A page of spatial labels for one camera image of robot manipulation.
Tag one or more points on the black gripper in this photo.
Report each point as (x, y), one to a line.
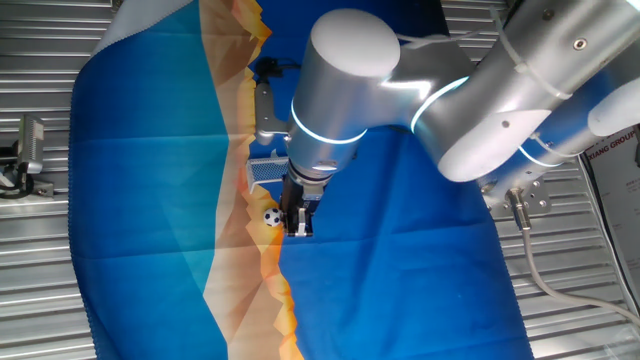
(291, 195)

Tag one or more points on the small black white soccer ball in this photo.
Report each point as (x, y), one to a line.
(272, 217)

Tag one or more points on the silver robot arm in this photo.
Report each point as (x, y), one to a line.
(350, 100)

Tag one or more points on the white mesh toy goal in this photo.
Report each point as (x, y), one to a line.
(265, 170)

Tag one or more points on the white tape piece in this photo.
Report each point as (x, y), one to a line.
(274, 154)

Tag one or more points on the blue mountain print cloth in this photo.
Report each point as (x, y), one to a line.
(150, 200)

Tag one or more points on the printed cardboard box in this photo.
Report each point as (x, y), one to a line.
(620, 190)

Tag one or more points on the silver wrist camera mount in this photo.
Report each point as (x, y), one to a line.
(265, 110)

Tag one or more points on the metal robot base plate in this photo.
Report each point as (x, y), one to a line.
(537, 200)

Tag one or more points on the grey camera on stand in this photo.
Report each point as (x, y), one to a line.
(31, 145)

